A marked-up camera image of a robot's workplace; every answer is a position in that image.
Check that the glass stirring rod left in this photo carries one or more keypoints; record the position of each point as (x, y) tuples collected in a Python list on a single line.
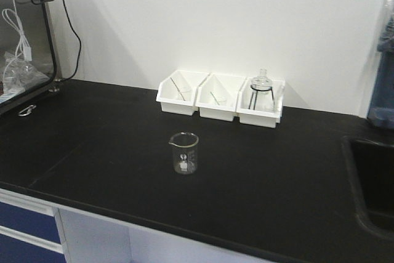
[(178, 90)]

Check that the transparent glove box cabinet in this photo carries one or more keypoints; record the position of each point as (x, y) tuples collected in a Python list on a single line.
[(28, 63)]

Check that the blue water bottle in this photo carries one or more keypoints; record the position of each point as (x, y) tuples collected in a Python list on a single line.
[(380, 112)]

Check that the left white storage bin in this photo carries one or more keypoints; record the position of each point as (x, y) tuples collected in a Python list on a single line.
[(188, 82)]

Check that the blue cabinet drawer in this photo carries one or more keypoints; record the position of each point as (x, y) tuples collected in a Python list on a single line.
[(29, 236)]

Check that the middle white storage bin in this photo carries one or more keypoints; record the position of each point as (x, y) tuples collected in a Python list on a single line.
[(226, 88)]

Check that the black sink basin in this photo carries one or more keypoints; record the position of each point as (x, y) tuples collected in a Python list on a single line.
[(369, 164)]

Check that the clear glass flask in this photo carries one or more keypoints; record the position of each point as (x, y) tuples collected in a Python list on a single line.
[(260, 84)]

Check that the metal latch handle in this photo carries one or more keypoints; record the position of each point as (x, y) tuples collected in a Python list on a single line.
[(26, 111)]

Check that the right white storage bin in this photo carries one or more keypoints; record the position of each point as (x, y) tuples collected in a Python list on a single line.
[(263, 109)]

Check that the white storage bin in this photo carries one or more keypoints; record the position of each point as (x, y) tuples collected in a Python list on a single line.
[(226, 88), (263, 109), (188, 82)]

